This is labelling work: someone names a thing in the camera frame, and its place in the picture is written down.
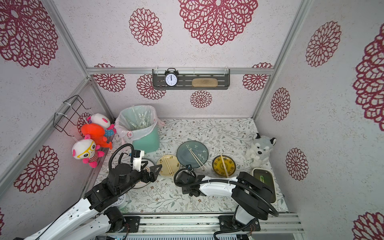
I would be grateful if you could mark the white alarm clock on table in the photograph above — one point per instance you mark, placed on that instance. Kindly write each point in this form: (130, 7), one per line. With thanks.
(123, 201)

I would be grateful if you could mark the grey husky plush toy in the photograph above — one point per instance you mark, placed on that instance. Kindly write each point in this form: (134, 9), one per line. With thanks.
(259, 150)

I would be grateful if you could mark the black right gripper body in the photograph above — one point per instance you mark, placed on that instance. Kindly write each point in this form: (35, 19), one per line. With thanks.
(190, 187)

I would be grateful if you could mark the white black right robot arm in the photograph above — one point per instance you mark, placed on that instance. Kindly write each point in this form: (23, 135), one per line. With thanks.
(254, 198)

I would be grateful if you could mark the disposable chopsticks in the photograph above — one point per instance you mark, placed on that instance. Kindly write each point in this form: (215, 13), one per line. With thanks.
(168, 166)
(224, 166)
(198, 160)

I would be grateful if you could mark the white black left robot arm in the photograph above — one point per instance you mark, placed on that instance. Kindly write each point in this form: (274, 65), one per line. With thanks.
(96, 212)

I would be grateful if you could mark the wooden brush on shelf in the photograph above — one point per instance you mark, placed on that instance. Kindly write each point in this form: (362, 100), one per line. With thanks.
(205, 83)

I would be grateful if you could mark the green trash bin with bag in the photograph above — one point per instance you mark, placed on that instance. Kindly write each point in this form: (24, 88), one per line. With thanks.
(139, 126)

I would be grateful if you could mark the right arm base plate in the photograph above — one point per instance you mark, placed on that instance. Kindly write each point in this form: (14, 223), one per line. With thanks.
(228, 223)

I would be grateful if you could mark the white green rectangular tray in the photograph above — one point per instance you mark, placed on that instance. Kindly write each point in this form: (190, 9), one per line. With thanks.
(266, 177)

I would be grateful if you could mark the black wire wall basket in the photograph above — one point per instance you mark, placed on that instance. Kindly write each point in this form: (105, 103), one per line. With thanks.
(74, 108)

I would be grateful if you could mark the white wrist camera on left gripper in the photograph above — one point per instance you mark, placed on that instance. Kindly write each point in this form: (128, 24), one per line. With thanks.
(137, 159)

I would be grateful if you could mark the red plush toy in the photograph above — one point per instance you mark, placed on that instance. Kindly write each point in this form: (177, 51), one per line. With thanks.
(97, 134)

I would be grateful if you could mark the yellow black patterned plate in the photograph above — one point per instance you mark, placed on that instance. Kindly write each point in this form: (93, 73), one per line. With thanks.
(218, 166)

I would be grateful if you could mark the white plush with yellow glasses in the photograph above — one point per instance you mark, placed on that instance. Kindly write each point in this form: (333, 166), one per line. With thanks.
(88, 151)

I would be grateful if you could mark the small pale yellow plate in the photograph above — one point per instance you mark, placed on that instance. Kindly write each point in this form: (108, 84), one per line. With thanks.
(174, 162)

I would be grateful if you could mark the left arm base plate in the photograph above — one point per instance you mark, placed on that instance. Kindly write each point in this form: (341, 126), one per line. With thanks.
(128, 224)

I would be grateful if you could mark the grey wall shelf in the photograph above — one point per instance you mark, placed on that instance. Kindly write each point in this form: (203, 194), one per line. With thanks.
(185, 79)

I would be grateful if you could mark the white orange patterned plate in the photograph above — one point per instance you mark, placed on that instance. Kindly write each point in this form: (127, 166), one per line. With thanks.
(142, 184)

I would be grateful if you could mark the dark green glass plate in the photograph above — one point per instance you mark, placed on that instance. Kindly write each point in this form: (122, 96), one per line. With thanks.
(185, 158)

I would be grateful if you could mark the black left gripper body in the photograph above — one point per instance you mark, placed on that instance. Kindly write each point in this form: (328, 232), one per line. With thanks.
(136, 177)

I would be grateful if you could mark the black alarm clock on shelf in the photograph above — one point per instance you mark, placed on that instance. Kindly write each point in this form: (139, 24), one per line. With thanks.
(171, 77)

